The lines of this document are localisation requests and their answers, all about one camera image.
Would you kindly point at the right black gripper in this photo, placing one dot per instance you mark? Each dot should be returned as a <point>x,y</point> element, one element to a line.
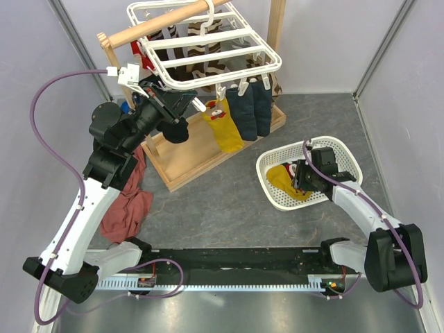
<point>302,165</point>

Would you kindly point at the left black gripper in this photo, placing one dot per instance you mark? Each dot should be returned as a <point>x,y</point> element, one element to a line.
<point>178,101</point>

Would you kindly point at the yellow sock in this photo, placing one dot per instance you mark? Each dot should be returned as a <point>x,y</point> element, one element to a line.
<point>226,134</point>
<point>280,179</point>

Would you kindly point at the white plastic laundry basket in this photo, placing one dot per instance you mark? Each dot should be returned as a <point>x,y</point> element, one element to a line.
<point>330,156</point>

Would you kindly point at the navy patterned sock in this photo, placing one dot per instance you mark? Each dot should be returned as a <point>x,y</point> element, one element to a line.
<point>242,112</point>

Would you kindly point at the white plastic clip hanger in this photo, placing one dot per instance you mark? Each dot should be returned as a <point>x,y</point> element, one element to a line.
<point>236,71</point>

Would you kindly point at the beige brown argyle sock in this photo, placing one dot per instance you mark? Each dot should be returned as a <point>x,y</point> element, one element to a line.
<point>276,89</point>

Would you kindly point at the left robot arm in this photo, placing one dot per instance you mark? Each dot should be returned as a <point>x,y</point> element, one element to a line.
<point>65,265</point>

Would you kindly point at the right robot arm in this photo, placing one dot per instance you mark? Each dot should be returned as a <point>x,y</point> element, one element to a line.
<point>394,256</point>

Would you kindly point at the navy santa sock pair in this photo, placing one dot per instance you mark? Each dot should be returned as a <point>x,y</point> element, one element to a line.
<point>291,168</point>

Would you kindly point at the black hanging sock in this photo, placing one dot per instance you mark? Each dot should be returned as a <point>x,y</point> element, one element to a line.
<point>175,133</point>

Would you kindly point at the blue cloth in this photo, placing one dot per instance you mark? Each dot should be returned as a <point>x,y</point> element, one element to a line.
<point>125,107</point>

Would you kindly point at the red white hanging sock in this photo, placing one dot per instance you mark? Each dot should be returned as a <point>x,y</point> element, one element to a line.
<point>140,56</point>

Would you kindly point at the brown striped hanging sock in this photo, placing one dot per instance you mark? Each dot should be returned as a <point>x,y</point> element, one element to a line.
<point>202,69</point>

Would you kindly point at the grey striped hanging sock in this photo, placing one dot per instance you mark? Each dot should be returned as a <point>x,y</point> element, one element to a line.
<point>239,43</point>

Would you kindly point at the red-brown cloth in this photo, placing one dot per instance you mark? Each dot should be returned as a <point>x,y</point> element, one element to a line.
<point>124,217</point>

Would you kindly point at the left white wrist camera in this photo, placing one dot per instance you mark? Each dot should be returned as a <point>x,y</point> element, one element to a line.
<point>127,77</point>

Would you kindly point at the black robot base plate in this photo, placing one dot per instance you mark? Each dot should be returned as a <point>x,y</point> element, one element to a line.
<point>239,266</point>

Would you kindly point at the grey slotted cable duct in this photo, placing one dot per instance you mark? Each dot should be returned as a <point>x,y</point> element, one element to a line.
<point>127,283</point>

